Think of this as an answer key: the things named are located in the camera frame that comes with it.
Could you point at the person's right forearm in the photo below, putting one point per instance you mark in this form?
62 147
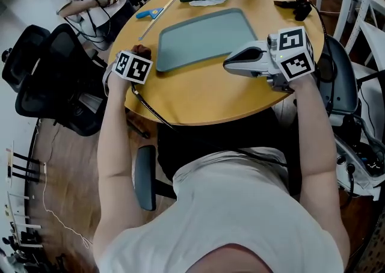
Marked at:
312 121

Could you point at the black armrest office chair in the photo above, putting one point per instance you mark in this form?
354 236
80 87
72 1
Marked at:
145 175

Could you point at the black webcam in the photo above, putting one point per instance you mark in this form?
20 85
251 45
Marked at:
303 10

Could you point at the dark grey plastic chair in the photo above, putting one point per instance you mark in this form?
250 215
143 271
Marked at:
343 85

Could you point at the person's left forearm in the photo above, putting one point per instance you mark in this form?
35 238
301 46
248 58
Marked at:
115 121

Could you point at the white metal shelf frame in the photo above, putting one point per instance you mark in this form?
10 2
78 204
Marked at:
365 4

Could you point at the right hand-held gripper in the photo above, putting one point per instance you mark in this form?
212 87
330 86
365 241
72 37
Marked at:
293 55

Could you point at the grey-green tray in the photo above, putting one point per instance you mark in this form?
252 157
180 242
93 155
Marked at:
204 40

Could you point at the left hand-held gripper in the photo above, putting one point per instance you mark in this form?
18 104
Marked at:
132 67

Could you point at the person's white shirt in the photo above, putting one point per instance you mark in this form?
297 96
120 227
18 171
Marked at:
240 205

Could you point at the long thin ruler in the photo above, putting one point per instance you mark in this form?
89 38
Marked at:
156 19

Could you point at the black mesh office chair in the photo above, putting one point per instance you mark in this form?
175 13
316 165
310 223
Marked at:
21 55
60 85

